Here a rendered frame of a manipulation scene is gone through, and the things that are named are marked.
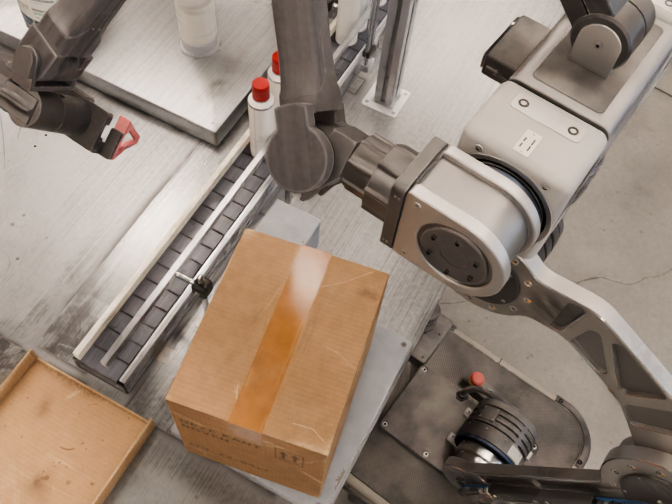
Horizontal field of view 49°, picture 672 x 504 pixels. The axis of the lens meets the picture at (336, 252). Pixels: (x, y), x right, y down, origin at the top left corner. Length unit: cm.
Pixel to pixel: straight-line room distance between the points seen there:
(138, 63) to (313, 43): 95
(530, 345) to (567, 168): 166
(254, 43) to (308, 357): 91
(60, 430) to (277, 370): 47
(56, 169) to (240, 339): 72
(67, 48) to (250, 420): 55
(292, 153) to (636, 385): 66
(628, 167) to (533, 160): 216
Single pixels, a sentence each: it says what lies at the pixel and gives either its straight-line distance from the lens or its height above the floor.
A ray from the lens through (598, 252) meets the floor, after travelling 267.
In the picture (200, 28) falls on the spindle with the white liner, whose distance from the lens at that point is 169.
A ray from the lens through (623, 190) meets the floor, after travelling 286.
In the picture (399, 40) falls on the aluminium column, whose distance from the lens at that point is 158.
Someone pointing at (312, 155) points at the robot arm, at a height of 148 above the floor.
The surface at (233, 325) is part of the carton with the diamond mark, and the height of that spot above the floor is 112.
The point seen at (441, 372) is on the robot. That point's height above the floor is 24.
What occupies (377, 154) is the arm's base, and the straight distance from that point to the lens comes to 80.
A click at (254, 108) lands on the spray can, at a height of 104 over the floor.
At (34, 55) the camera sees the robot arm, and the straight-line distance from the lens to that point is 105.
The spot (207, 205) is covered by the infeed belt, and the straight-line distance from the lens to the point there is 149.
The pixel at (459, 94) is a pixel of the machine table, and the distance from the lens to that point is 179.
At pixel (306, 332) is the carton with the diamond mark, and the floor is 112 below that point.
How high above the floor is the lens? 212
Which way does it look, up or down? 60 degrees down
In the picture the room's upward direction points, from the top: 7 degrees clockwise
